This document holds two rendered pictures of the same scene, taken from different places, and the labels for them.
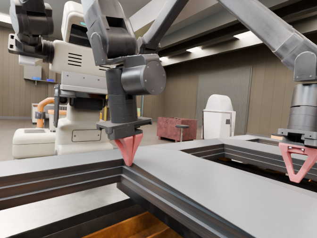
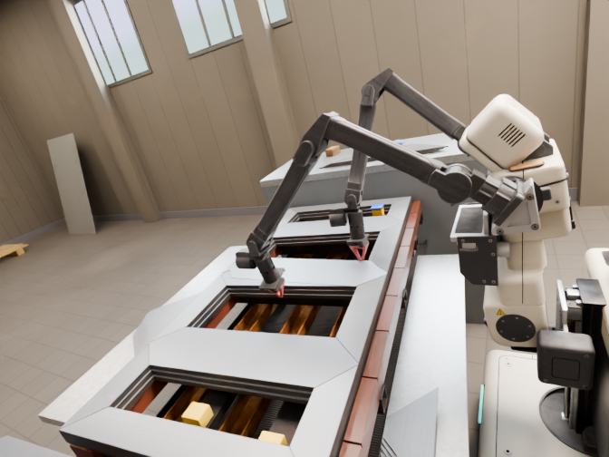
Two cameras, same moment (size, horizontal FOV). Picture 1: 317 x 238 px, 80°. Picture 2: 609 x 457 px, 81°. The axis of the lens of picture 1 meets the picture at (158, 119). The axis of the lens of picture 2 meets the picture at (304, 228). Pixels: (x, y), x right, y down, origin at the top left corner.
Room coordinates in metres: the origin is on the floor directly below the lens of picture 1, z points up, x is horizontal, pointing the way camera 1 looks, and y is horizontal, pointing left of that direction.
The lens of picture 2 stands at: (1.50, -0.58, 1.54)
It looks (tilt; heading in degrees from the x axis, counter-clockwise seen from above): 21 degrees down; 158
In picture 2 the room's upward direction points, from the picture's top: 14 degrees counter-clockwise
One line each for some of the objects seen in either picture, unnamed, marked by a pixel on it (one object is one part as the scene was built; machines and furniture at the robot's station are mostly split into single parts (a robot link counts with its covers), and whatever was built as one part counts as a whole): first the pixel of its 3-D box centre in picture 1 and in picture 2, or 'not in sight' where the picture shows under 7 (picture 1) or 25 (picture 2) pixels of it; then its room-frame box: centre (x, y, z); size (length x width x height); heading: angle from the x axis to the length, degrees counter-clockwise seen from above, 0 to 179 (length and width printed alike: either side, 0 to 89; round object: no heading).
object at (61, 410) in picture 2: not in sight; (184, 309); (-0.08, -0.62, 0.73); 1.20 x 0.26 x 0.03; 131
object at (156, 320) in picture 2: not in sight; (159, 324); (0.02, -0.73, 0.77); 0.45 x 0.20 x 0.04; 131
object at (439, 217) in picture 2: not in sight; (373, 251); (-0.20, 0.51, 0.50); 1.30 x 0.04 x 1.01; 41
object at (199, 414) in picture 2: not in sight; (198, 415); (0.65, -0.68, 0.79); 0.06 x 0.05 x 0.04; 41
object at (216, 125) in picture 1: (219, 118); not in sight; (5.89, -1.89, 0.74); 0.83 x 0.68 x 1.49; 34
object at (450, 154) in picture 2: not in sight; (370, 157); (-0.38, 0.72, 1.03); 1.30 x 0.60 x 0.04; 41
